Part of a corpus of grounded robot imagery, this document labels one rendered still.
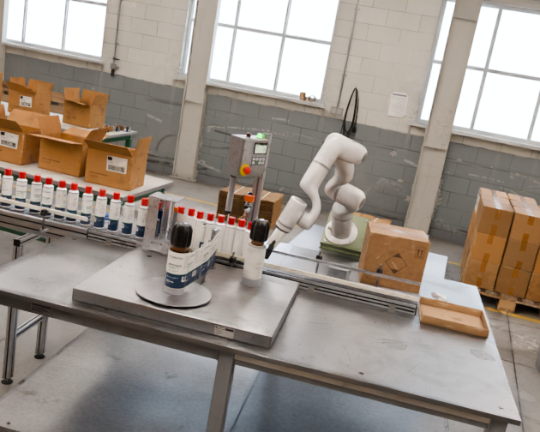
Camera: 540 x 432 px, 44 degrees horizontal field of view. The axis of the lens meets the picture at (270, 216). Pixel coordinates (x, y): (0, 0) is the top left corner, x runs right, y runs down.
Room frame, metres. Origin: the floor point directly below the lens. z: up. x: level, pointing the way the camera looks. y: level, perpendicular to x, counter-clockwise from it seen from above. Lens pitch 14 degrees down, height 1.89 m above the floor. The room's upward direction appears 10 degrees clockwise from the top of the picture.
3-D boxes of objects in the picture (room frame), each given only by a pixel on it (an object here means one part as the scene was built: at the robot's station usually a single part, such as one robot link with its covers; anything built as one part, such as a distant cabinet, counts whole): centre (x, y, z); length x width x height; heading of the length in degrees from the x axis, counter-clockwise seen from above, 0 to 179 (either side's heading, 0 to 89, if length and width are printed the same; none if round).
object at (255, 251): (2.80, 0.03, 1.03); 0.09 x 0.09 x 0.30
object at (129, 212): (3.19, 0.69, 0.98); 0.05 x 0.05 x 0.20
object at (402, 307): (3.09, 0.06, 0.85); 1.65 x 0.11 x 0.05; 81
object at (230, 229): (3.12, 0.18, 0.98); 0.05 x 0.05 x 0.20
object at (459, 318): (2.93, -0.92, 0.85); 0.30 x 0.26 x 0.04; 81
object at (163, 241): (3.07, 0.50, 1.01); 0.14 x 0.13 x 0.26; 81
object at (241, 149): (3.19, 0.16, 1.38); 0.17 x 0.10 x 0.19; 136
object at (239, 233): (3.11, 0.13, 0.98); 0.05 x 0.05 x 0.20
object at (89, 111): (7.03, 2.15, 0.97); 0.43 x 0.42 x 0.37; 162
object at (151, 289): (2.53, 0.33, 0.89); 0.31 x 0.31 x 0.01
